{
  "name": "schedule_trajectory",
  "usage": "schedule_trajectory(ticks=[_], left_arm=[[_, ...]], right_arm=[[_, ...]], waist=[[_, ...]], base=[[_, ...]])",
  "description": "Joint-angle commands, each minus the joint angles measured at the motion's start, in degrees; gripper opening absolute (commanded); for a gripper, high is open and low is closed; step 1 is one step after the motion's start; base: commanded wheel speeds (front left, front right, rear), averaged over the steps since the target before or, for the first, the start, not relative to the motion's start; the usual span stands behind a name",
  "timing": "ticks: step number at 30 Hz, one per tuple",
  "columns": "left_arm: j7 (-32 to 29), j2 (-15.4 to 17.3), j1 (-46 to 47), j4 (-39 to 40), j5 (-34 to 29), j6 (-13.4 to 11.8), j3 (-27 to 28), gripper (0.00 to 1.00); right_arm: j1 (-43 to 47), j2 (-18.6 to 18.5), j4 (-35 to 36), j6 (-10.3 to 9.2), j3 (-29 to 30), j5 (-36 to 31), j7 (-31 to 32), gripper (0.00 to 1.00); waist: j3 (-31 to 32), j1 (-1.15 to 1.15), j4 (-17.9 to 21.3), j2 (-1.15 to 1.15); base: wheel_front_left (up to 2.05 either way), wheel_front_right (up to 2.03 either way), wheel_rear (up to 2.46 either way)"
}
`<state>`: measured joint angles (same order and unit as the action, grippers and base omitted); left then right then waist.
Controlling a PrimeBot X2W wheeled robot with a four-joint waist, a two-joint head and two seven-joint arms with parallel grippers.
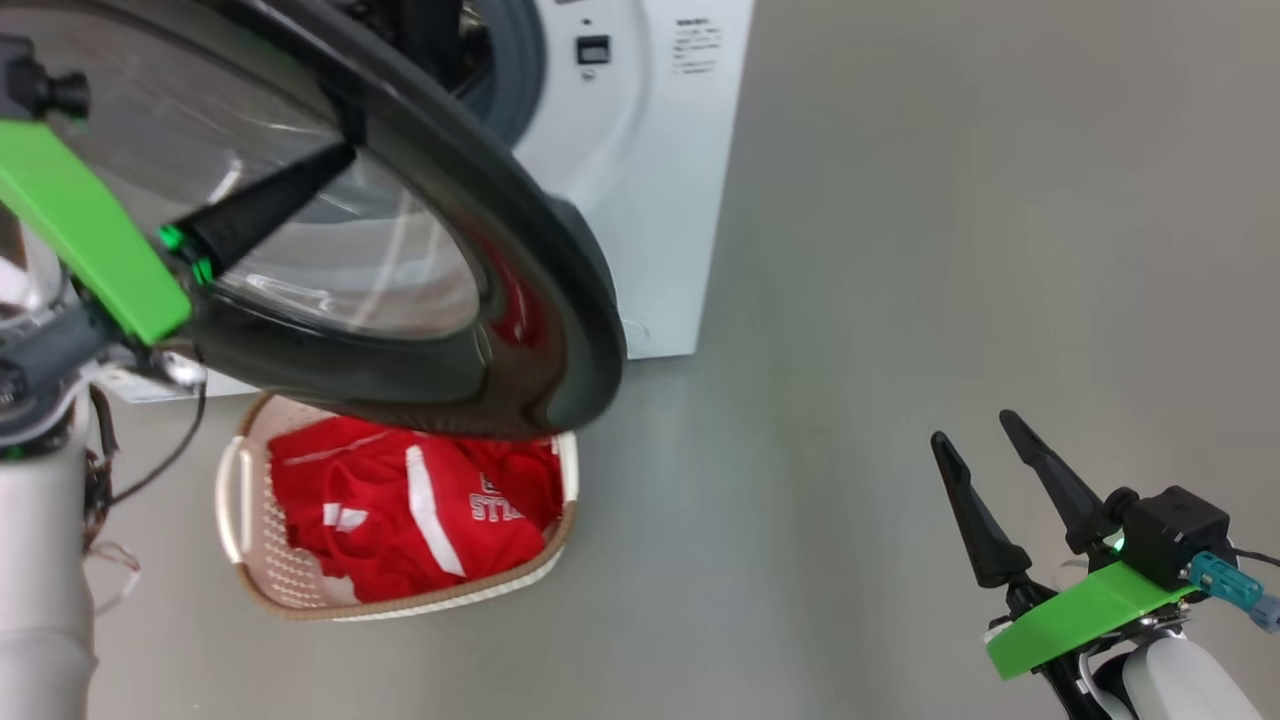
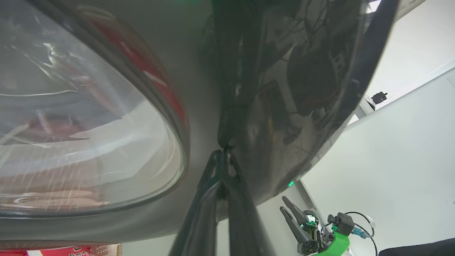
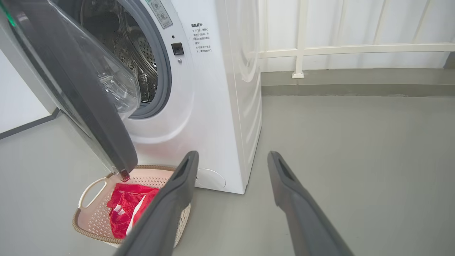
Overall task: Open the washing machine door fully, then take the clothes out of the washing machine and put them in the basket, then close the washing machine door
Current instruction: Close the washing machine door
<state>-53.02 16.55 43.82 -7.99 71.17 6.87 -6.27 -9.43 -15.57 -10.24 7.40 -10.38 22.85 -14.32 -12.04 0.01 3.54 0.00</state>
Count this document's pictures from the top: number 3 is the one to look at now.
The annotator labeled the grey washing machine door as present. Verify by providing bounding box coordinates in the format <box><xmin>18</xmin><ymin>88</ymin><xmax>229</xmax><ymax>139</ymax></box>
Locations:
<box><xmin>0</xmin><ymin>0</ymin><xmax>141</xmax><ymax>182</ymax></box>

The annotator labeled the grey sticker label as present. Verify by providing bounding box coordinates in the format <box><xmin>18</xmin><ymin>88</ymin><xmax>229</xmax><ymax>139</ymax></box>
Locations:
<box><xmin>146</xmin><ymin>0</ymin><xmax>174</xmax><ymax>29</ymax></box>

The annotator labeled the red garment with white trim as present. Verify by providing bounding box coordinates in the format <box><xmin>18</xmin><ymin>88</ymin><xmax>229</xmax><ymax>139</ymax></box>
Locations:
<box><xmin>107</xmin><ymin>194</ymin><xmax>151</xmax><ymax>240</ymax></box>

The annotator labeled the beige plastic laundry basket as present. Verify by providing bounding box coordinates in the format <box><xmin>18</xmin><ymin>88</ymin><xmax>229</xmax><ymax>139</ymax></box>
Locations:
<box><xmin>72</xmin><ymin>164</ymin><xmax>192</xmax><ymax>248</ymax></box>

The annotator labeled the white washing machine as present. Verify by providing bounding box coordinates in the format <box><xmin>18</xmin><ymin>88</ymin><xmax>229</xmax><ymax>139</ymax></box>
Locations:
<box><xmin>53</xmin><ymin>0</ymin><xmax>263</xmax><ymax>195</ymax></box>

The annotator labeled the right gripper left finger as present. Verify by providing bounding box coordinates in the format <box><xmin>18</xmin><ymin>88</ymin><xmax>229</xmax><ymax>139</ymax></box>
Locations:
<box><xmin>114</xmin><ymin>150</ymin><xmax>200</xmax><ymax>256</ymax></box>

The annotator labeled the white metal railing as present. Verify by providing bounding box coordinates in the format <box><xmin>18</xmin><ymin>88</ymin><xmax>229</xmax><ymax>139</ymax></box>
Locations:
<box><xmin>258</xmin><ymin>0</ymin><xmax>455</xmax><ymax>79</ymax></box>

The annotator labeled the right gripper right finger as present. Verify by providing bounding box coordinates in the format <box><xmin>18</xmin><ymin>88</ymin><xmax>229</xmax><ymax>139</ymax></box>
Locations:
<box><xmin>267</xmin><ymin>151</ymin><xmax>354</xmax><ymax>256</ymax></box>

